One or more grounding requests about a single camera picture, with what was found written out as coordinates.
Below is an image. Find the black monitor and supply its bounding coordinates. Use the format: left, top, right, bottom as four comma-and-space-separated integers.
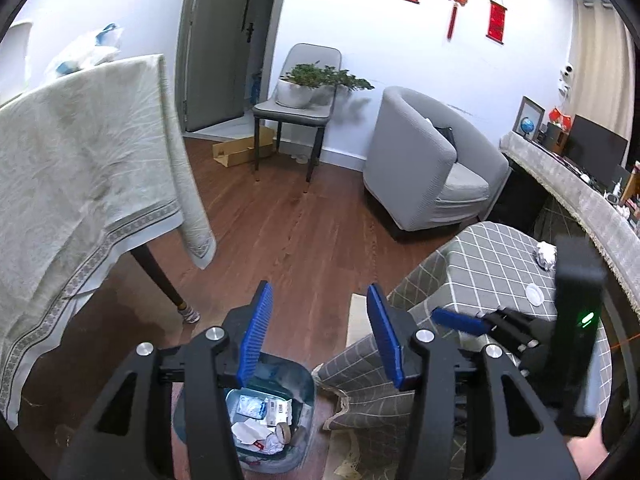
564, 115, 627, 188

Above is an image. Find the beige patterned tablecloth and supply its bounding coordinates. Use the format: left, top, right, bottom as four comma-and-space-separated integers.
1, 54, 216, 426

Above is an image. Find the right red scroll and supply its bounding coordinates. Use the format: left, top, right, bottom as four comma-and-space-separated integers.
487, 1, 506, 44

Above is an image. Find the cardboard box on floor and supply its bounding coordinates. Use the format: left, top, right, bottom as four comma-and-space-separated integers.
213, 126, 276, 168

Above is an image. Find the person's right hand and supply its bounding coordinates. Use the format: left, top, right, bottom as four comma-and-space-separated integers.
566, 418, 608, 480

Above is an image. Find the grey door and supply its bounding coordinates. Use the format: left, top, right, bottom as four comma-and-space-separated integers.
175, 0, 281, 133

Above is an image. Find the white paper ball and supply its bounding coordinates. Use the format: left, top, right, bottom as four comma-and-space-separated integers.
534, 242, 556, 272

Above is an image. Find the small blue globe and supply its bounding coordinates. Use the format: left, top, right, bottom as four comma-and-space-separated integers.
518, 117, 536, 138

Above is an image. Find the potted green plant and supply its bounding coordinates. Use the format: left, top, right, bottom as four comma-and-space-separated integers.
274, 63, 374, 110

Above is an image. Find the dark table leg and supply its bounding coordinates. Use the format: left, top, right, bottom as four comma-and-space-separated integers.
130, 244, 201, 324

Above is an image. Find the blue white tissue pack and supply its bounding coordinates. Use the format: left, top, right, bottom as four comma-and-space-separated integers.
235, 394, 268, 420

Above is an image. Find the white security camera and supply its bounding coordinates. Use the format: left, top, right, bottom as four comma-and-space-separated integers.
558, 64, 575, 99

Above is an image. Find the white electric kettle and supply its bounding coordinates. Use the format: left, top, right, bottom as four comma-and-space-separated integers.
0, 23, 32, 105

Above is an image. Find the white plastic lid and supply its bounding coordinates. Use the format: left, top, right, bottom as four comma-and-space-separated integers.
525, 283, 544, 307

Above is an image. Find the dark teal trash bin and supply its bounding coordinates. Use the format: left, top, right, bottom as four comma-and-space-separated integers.
172, 353, 316, 479

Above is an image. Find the grey armchair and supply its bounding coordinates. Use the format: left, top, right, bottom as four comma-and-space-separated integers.
363, 86, 509, 237

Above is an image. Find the grey checked round tablecloth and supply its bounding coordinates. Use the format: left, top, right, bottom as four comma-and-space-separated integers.
311, 220, 614, 480

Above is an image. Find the beige fringed desk cloth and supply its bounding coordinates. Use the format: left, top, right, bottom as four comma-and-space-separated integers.
499, 132, 640, 310

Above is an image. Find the grey dining chair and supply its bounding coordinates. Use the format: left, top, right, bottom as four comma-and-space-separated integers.
253, 44, 342, 184

